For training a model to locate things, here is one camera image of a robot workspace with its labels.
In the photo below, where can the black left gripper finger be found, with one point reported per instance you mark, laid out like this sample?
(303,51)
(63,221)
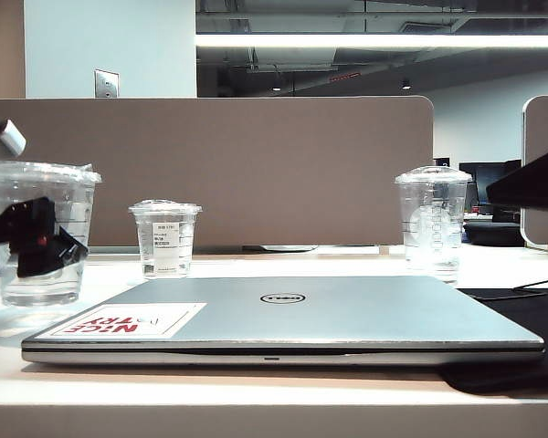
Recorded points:
(34,237)

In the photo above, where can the clear plastic cup lid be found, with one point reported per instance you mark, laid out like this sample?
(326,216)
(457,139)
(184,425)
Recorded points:
(68,201)

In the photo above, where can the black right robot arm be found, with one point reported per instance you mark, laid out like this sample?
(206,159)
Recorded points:
(534,182)

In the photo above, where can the small clear cup white label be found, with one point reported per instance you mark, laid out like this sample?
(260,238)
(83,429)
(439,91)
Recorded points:
(164,246)

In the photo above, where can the silver Dell laptop with sticker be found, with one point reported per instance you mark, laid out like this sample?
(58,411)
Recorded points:
(347,319)

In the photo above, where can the tall clear cup dome lid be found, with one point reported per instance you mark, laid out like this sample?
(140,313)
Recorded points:
(431,228)

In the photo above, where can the wide brown desk partition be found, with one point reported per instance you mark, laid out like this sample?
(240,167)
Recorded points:
(256,159)

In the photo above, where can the white ceiling light strip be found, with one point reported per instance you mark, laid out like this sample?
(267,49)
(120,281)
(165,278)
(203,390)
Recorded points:
(370,41)

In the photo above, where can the black computer monitor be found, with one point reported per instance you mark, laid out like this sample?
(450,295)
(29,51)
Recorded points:
(477,178)

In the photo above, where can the black office chair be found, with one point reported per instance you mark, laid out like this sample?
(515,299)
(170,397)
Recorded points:
(493,232)

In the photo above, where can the black mouse pad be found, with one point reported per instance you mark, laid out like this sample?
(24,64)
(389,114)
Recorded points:
(520,319)

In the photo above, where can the brown partition white rounded edge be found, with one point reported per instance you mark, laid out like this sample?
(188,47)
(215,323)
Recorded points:
(543,123)

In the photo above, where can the metal wall plate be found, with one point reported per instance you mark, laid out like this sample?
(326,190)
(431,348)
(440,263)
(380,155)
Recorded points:
(107,84)

